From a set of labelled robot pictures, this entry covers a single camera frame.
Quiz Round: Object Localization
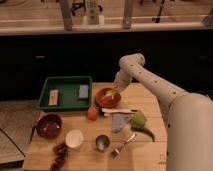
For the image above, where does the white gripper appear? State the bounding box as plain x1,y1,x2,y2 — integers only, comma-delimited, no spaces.
114,71,132,91

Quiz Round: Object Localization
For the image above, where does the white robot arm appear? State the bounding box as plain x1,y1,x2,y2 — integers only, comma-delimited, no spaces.
115,53,213,171

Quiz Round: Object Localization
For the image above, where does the red orange bowl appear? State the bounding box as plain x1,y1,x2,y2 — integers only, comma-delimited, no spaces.
95,88,121,108

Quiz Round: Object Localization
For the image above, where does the dark red bowl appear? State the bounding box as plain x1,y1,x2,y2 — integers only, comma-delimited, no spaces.
36,114,62,139

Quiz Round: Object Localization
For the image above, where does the grey blue sponge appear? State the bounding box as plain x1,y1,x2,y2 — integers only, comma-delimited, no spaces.
78,85,89,99

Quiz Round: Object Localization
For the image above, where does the blue grey cloth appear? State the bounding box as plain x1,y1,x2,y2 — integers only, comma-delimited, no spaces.
111,113,132,133

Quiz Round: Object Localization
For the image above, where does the green toy pepper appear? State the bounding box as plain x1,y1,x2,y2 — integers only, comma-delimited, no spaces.
131,111,155,141

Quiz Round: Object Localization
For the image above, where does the orange tomato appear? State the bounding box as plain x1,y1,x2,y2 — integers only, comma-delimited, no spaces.
86,107,98,121

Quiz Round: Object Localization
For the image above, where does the green plastic tray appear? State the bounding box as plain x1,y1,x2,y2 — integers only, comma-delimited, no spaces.
37,76,92,112

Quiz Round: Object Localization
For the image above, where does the small metal cup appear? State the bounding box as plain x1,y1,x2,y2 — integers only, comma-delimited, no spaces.
96,135,110,152

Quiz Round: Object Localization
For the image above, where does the wooden block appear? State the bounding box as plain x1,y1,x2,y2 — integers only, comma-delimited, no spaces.
49,90,59,106

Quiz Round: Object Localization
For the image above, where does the metal fork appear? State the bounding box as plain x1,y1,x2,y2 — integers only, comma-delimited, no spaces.
110,133,137,158

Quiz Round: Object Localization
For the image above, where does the white cup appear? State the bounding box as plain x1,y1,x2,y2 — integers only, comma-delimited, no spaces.
65,130,84,149

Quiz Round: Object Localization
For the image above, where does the white knife black handle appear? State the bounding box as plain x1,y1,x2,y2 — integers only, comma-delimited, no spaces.
100,108,138,116

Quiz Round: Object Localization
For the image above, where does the wooden post right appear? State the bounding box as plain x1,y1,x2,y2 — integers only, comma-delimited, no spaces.
122,0,133,29

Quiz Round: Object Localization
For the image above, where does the wooden post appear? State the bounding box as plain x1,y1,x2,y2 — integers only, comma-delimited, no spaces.
59,0,72,31
122,0,133,29

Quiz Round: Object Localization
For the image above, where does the wooden post left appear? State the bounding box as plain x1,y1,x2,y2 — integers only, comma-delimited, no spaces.
59,0,72,31

